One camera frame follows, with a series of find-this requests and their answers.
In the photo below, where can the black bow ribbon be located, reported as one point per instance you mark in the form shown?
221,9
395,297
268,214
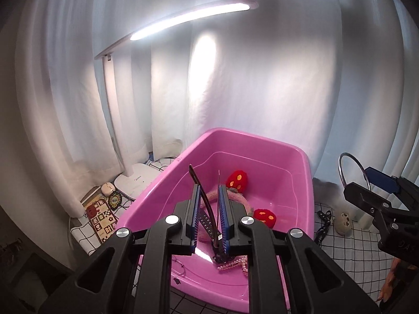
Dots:
324,232

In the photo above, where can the person's right hand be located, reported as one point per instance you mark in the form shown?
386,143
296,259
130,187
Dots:
391,281

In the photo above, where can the round black yellow badge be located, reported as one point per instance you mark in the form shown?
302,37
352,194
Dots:
115,200

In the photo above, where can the white desk lamp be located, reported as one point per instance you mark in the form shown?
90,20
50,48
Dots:
196,13

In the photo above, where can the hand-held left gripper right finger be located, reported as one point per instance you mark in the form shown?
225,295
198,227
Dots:
223,217

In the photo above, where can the white earbud case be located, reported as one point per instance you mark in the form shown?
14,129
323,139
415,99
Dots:
108,188

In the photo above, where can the patterned card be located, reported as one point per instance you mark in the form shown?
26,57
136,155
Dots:
101,222

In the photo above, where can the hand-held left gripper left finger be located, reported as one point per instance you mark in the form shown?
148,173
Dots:
193,222

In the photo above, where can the white curtain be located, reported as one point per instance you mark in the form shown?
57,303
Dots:
262,88

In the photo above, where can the pink strawberry headband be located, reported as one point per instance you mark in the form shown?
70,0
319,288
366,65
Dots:
237,180

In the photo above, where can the black checked white tablecloth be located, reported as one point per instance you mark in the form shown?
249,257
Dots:
353,252

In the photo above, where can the pink plastic bin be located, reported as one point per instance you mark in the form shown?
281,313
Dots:
262,157

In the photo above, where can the beige round plush toy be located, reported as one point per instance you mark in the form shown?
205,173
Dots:
343,224

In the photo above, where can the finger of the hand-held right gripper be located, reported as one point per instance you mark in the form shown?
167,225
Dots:
379,178
363,196

